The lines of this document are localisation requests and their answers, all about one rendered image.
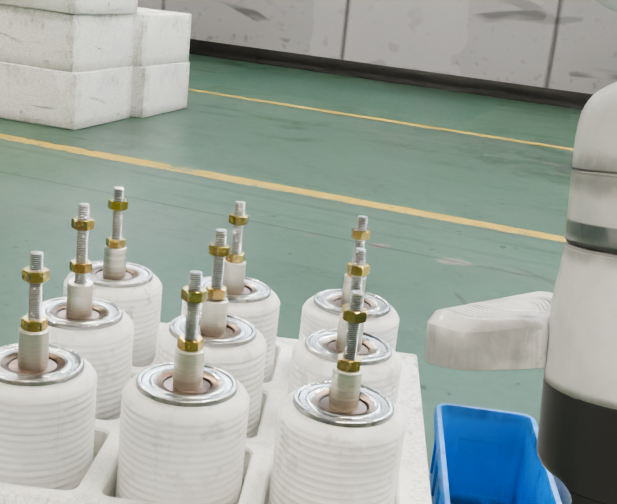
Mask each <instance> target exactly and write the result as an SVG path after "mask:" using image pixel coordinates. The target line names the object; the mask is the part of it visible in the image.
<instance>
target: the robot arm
mask: <svg viewBox="0 0 617 504"><path fill-rule="evenodd" d="M596 1H597V2H598V3H600V4H601V5H603V6H604V7H605V8H607V9H609V10H611V11H614V12H616V13H617V0H596ZM572 167H573V169H572V170H571V180H570V190H569V200H568V210H567V220H566V230H565V239H566V240H567V241H565V242H564V246H563V253H562V259H561V263H560V267H559V272H558V275H557V279H556V283H555V287H554V292H553V293H550V292H544V291H537V292H532V293H526V294H521V295H515V296H510V297H504V298H499V299H493V300H488V301H482V302H477V303H471V304H466V305H461V306H455V307H449V308H444V309H439V310H436V311H435V312H434V314H433V315H432V316H431V318H430V319H429V320H428V322H427V334H426V346H425V360H426V361H427V362H429V363H431V364H434V365H438V366H442V367H446V368H451V369H456V370H466V371H489V370H520V369H532V368H544V378H543V388H542V398H541V408H540V418H539V428H538V438H537V454H538V457H539V459H540V461H541V463H542V465H543V466H544V467H545V468H546V469H547V470H548V471H549V472H550V473H551V474H552V475H555V476H556V477H557V478H558V479H559V480H560V481H561V482H562V483H563V484H564V485H565V486H566V488H567V489H568V491H569V493H570V495H571V499H572V503H571V504H617V82H615V83H612V84H610V85H608V86H606V87H604V88H602V89H601V90H599V91H597V92H596V93H595V94H594V95H593V96H592V97H591V98H590V99H589V100H588V102H587V103H586V104H585V106H584V108H583V110H582V112H581V115H580V118H579V122H578V126H577V131H576V136H575V143H574V149H573V159H572Z"/></svg>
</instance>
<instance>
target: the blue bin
mask: <svg viewBox="0 0 617 504"><path fill-rule="evenodd" d="M434 429H435V440H434V446H433V453H432V459H431V466H430V473H431V477H430V491H431V501H432V504H562V502H561V499H560V496H559V493H558V489H557V486H556V483H555V480H554V477H553V475H552V474H551V473H550V472H549V471H548V470H547V469H546V468H545V467H544V466H543V465H542V463H541V461H540V459H539V457H538V454H537V438H538V425H537V422H536V421H535V419H534V418H533V417H531V416H529V415H527V414H523V413H517V412H510V411H503V410H495V409H488V408H480V407H473V406H466V405H458V404H451V403H442V404H439V405H437V406H436V407H435V412H434Z"/></svg>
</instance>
